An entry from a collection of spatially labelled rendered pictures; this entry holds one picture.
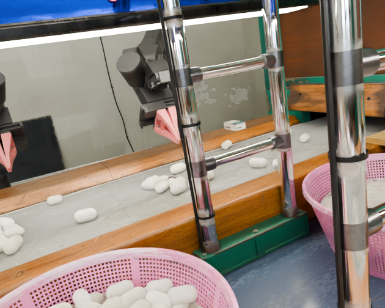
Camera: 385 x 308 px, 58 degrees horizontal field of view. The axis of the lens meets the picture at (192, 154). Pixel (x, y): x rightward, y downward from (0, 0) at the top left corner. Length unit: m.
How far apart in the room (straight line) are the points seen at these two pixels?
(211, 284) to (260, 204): 0.22
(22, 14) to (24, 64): 2.16
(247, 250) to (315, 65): 0.65
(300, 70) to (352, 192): 0.85
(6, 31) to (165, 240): 0.34
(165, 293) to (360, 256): 0.23
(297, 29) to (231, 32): 2.02
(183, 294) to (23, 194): 0.51
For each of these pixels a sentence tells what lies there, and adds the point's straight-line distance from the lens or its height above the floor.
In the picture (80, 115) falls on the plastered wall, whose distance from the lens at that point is 2.72.
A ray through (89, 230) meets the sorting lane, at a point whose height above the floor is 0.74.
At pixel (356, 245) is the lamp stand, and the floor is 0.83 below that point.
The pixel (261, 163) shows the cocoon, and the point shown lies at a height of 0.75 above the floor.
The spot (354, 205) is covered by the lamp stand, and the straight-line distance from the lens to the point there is 0.27.
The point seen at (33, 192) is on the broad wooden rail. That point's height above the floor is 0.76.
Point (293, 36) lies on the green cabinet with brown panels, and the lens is 1.10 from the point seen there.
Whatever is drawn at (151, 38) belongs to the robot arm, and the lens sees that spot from 0.96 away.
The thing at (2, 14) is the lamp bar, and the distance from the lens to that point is 0.54.
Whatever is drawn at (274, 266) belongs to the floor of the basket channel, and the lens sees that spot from 0.55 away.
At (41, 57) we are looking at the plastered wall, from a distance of 2.70.
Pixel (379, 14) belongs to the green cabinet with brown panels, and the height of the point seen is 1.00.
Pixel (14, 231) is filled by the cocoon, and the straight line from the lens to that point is 0.66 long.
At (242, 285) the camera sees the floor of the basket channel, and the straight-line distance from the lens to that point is 0.52.
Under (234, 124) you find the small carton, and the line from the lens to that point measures 0.98.
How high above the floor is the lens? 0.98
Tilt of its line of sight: 15 degrees down
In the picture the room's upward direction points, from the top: 10 degrees counter-clockwise
